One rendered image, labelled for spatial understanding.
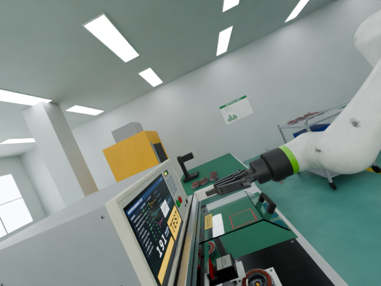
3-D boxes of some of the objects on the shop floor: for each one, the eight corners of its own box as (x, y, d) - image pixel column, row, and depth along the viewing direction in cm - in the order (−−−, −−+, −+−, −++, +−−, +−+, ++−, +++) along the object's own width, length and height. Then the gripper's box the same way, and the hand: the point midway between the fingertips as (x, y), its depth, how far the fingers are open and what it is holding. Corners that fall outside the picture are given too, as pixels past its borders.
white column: (118, 234, 407) (59, 104, 400) (108, 247, 362) (40, 100, 355) (100, 242, 412) (41, 113, 405) (88, 255, 368) (20, 110, 360)
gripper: (279, 185, 48) (199, 217, 50) (263, 174, 61) (201, 199, 63) (268, 160, 48) (189, 193, 50) (255, 154, 61) (193, 180, 63)
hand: (206, 192), depth 56 cm, fingers closed
